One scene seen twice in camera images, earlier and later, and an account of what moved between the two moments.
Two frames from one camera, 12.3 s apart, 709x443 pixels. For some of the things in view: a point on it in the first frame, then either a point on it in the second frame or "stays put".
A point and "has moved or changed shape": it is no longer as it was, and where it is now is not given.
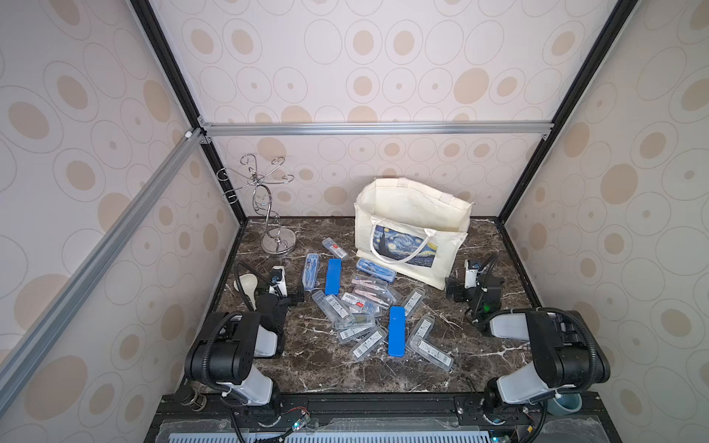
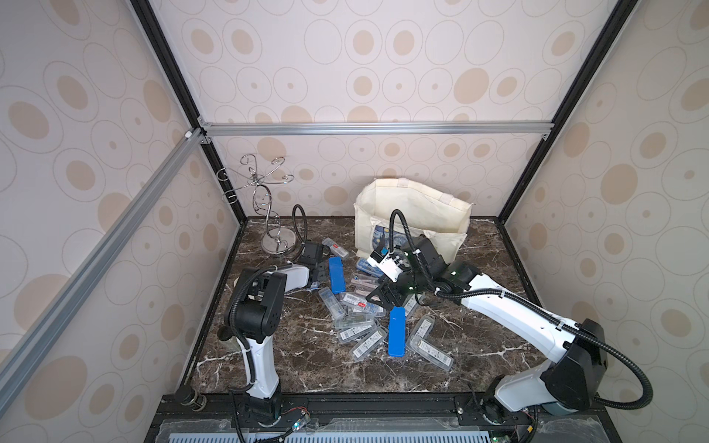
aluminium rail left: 190,140 stays put
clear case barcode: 332,309 has moved or changed shape
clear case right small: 423,328 stays put
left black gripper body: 282,305 -> 320,269
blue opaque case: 333,277 stays put
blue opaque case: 397,331 stays put
